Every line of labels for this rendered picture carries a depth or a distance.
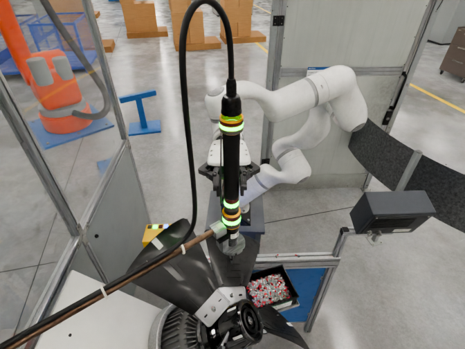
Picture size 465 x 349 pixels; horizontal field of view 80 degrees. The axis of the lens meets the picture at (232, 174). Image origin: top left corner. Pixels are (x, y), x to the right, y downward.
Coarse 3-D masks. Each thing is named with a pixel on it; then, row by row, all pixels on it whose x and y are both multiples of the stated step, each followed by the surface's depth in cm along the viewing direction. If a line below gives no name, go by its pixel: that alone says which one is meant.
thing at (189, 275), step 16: (176, 224) 81; (160, 240) 76; (176, 240) 78; (144, 256) 73; (176, 256) 77; (192, 256) 79; (128, 272) 70; (160, 272) 74; (176, 272) 76; (192, 272) 78; (208, 272) 80; (144, 288) 72; (160, 288) 74; (176, 288) 75; (192, 288) 77; (208, 288) 79; (176, 304) 75; (192, 304) 76
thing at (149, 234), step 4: (148, 224) 126; (152, 224) 126; (156, 224) 126; (168, 224) 126; (152, 228) 125; (148, 232) 123; (152, 232) 123; (156, 232) 123; (160, 232) 123; (144, 236) 121; (148, 236) 121; (152, 236) 121; (144, 240) 119; (148, 240) 119; (144, 244) 120
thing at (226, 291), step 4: (220, 288) 91; (224, 288) 91; (228, 288) 91; (232, 288) 91; (236, 288) 91; (240, 288) 91; (244, 288) 91; (224, 292) 90; (228, 292) 90; (232, 292) 90; (236, 292) 90; (240, 292) 90; (244, 292) 89; (228, 296) 89; (236, 296) 89; (240, 296) 89; (244, 296) 88; (232, 300) 88; (236, 300) 88
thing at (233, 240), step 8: (232, 80) 45; (232, 88) 45; (224, 96) 47; (232, 96) 46; (224, 104) 47; (232, 104) 46; (240, 104) 47; (224, 112) 48; (232, 112) 47; (240, 112) 48; (232, 232) 67; (232, 240) 69
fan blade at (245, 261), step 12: (252, 240) 109; (216, 252) 100; (252, 252) 103; (216, 264) 97; (228, 264) 97; (240, 264) 97; (252, 264) 99; (216, 276) 93; (228, 276) 93; (240, 276) 93
